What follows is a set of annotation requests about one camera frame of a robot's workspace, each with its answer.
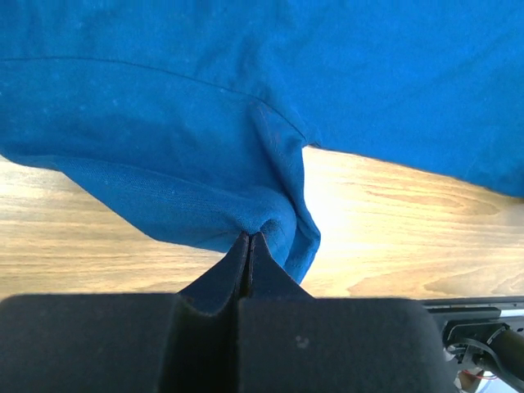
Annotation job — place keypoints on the dark blue t shirt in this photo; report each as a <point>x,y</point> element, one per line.
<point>188,118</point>

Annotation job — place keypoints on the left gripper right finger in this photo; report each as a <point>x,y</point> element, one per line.
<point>289,341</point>

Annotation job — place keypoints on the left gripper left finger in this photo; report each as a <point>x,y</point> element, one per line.
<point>126,342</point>

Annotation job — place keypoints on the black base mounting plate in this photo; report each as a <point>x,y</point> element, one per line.
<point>446,310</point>

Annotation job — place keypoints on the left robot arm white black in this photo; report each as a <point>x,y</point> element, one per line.
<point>491,344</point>

